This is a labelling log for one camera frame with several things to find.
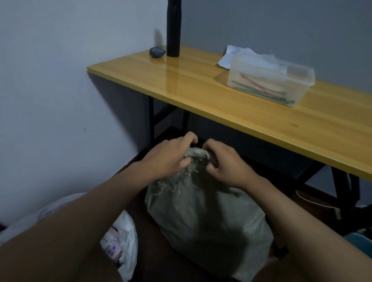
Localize person's right hand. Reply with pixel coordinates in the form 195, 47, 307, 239
202, 138, 262, 191

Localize person's left hand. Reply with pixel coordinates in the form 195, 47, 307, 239
136, 131, 199, 181

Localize grey woven sack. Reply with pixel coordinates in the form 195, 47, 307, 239
144, 146, 275, 282

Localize white bag with red print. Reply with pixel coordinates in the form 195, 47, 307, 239
0, 191, 139, 282

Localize cardboard boxes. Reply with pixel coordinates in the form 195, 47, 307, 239
100, 227, 123, 263

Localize person's right forearm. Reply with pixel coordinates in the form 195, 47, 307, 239
248, 175, 372, 282

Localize person's left forearm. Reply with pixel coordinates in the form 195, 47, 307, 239
0, 162, 149, 282

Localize person's right leg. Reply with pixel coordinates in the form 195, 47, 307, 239
253, 255, 308, 282

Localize black metal desk leg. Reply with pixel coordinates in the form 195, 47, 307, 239
147, 96, 190, 151
296, 162, 372, 236

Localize yellow wooden desk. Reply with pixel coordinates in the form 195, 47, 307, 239
87, 45, 372, 182

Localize small dark round case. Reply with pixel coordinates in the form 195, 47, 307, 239
149, 46, 166, 59

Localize clear plastic box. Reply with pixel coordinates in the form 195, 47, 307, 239
226, 53, 316, 108

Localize white tissue sheet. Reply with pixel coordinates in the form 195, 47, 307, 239
217, 45, 288, 75

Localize black cylindrical bottle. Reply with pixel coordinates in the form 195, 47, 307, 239
166, 0, 183, 57

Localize blue plastic bucket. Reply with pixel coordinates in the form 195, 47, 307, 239
344, 232, 372, 258

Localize bundle of coloured strings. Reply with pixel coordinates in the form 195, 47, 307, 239
231, 72, 296, 105

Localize white cable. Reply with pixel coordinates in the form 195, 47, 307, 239
295, 189, 367, 210

